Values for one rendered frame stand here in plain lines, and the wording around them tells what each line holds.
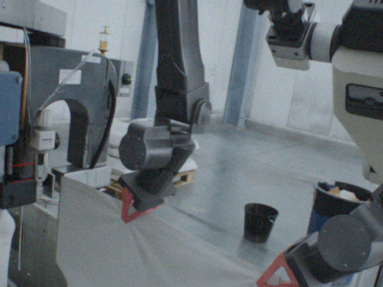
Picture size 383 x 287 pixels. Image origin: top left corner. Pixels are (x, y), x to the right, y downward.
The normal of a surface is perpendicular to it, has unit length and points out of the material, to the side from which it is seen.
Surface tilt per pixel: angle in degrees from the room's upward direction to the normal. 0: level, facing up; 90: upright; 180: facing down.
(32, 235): 90
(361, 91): 130
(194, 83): 93
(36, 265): 90
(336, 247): 78
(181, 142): 28
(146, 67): 90
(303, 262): 46
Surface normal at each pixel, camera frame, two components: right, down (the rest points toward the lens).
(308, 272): 0.68, -0.50
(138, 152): -0.58, 0.03
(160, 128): 0.78, 0.32
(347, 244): -0.68, -0.17
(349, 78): -0.54, 0.68
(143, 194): 0.53, -0.74
